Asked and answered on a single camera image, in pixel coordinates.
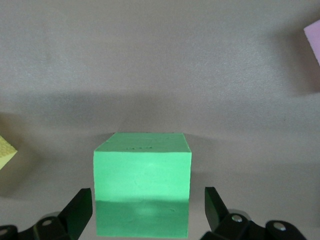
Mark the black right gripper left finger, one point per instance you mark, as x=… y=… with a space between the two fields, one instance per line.
x=72 y=215

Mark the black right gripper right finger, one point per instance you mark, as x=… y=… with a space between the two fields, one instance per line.
x=220 y=220

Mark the green foam block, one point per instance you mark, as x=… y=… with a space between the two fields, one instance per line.
x=142 y=175

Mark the yellow foam block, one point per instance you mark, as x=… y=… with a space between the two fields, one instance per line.
x=6 y=152

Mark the pink foam block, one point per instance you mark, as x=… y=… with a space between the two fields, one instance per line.
x=313 y=40

